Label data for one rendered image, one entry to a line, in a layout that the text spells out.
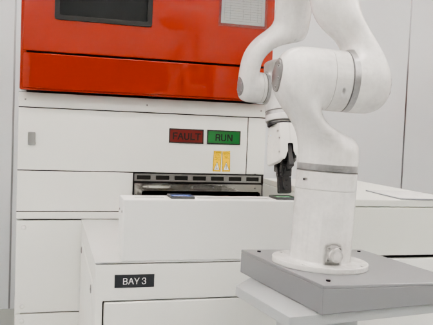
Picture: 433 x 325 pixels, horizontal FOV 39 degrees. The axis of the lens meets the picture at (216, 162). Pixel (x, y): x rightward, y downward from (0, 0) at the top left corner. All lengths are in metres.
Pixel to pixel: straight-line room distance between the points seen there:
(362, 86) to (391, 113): 2.87
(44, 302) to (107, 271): 0.68
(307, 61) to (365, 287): 0.42
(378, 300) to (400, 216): 0.53
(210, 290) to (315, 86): 0.57
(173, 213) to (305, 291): 0.42
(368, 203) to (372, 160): 2.43
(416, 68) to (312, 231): 3.07
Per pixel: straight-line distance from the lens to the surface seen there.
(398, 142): 4.09
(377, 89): 1.20
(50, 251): 2.02
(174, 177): 2.03
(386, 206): 1.60
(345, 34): 1.25
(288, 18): 1.50
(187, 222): 1.41
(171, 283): 1.43
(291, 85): 1.14
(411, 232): 1.64
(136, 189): 2.00
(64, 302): 2.06
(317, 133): 1.16
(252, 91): 1.49
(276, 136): 1.49
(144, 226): 1.39
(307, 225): 1.18
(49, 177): 1.99
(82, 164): 1.99
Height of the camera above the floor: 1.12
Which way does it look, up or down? 3 degrees down
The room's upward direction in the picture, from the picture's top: 2 degrees clockwise
